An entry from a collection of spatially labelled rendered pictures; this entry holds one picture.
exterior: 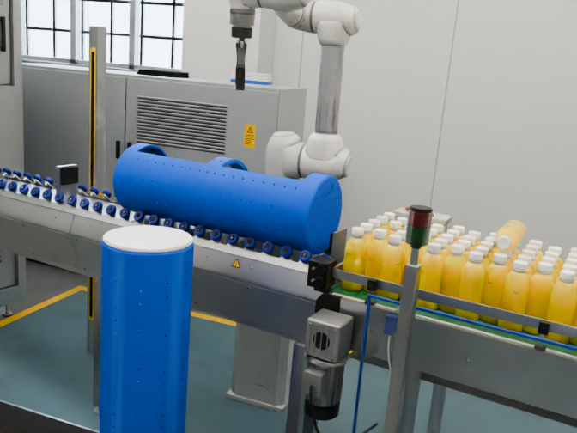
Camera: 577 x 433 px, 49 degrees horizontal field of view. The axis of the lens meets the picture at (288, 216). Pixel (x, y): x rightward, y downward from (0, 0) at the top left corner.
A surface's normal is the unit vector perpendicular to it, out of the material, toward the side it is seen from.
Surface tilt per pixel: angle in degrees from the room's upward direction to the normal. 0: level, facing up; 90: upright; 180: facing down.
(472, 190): 90
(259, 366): 90
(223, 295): 110
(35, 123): 90
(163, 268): 90
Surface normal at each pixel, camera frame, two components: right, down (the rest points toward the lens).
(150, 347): 0.32, 0.25
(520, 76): -0.35, 0.19
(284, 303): -0.47, 0.50
